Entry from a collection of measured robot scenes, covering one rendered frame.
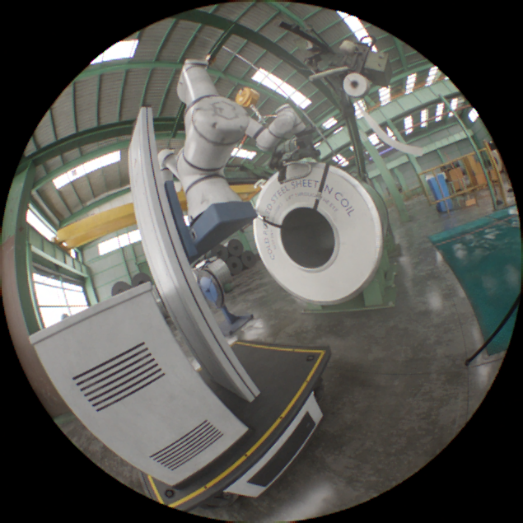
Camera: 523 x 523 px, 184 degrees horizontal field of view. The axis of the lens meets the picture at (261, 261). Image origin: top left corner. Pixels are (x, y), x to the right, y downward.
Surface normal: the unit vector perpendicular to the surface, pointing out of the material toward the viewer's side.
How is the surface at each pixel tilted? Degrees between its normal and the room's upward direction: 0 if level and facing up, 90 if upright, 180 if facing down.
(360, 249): 90
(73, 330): 90
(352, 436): 0
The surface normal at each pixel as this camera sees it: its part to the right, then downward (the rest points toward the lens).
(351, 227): -0.70, 0.33
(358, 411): -0.40, -0.92
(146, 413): 0.69, -0.27
